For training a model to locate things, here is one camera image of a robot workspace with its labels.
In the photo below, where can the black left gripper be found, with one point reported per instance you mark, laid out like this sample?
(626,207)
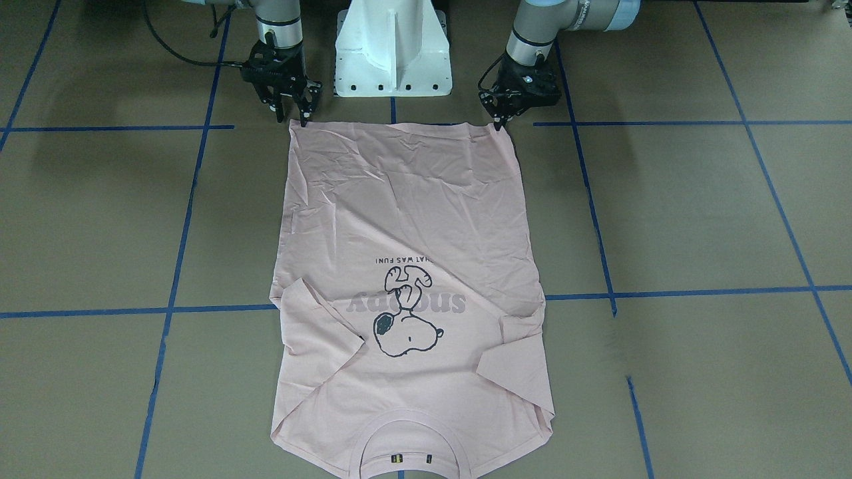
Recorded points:
(504,101)

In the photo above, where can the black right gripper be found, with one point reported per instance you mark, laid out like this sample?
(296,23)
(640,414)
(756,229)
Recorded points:
(291,88)

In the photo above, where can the pink Snoopy t-shirt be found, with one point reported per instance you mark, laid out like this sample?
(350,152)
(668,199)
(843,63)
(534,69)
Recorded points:
(410,305)

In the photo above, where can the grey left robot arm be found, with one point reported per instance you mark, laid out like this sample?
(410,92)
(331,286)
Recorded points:
(537,24)

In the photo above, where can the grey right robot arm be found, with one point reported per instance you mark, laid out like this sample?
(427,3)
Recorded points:
(279,26)

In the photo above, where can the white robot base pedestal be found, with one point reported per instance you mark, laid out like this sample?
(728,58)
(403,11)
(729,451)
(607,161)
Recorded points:
(392,48)

